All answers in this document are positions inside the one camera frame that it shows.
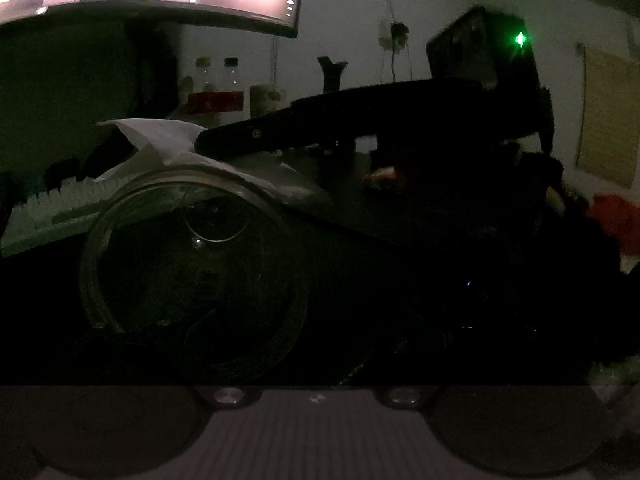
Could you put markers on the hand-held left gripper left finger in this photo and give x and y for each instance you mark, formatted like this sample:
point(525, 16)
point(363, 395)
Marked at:
point(227, 396)

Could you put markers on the red and white packet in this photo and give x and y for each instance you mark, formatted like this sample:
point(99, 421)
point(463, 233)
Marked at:
point(381, 177)

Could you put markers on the yellow-capped red-label bottle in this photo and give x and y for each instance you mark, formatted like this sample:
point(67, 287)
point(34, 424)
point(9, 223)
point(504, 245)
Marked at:
point(204, 90)

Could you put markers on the white paper tissue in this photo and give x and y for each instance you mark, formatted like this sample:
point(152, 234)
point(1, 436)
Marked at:
point(160, 142)

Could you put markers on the bamboo wall hanging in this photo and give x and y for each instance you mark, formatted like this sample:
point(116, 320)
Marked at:
point(607, 117)

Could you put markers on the patterned paper cup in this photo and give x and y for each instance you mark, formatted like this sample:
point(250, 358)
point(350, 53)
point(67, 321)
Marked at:
point(263, 101)

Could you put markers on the clear plastic jar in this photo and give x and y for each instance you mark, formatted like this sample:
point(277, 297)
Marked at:
point(195, 270)

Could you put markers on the black-capped red-label bottle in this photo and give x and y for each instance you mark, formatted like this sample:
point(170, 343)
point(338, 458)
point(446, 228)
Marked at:
point(231, 87)

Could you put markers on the red cloth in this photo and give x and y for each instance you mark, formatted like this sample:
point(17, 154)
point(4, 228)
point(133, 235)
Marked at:
point(617, 222)

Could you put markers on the black monitor stand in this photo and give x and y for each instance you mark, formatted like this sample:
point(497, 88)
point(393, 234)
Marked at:
point(152, 65)

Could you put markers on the white and blue keyboard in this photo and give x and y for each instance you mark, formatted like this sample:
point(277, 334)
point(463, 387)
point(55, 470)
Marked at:
point(50, 212)

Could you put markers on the wall socket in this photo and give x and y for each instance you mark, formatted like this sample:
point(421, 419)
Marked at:
point(395, 34)

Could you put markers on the black forked stand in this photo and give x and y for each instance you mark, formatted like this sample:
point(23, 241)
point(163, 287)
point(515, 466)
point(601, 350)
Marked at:
point(331, 74)

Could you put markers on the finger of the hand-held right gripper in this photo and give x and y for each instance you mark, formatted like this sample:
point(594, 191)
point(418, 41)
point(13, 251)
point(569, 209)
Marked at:
point(325, 120)

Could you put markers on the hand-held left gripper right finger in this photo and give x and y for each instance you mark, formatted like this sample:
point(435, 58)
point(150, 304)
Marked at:
point(400, 396)

